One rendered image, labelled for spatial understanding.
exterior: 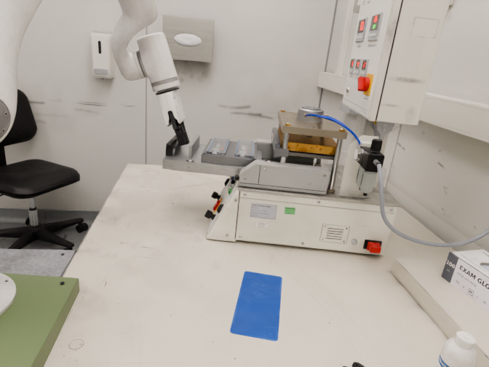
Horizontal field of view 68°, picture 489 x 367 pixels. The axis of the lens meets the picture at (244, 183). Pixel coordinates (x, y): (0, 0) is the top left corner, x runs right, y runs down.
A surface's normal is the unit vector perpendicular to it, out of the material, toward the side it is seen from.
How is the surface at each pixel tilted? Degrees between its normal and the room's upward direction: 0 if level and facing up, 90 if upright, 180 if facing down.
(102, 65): 90
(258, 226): 90
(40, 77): 90
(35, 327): 5
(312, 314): 0
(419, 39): 90
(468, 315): 0
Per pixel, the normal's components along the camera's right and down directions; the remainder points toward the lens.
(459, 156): -0.99, -0.04
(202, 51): 0.12, 0.35
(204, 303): 0.10, -0.94
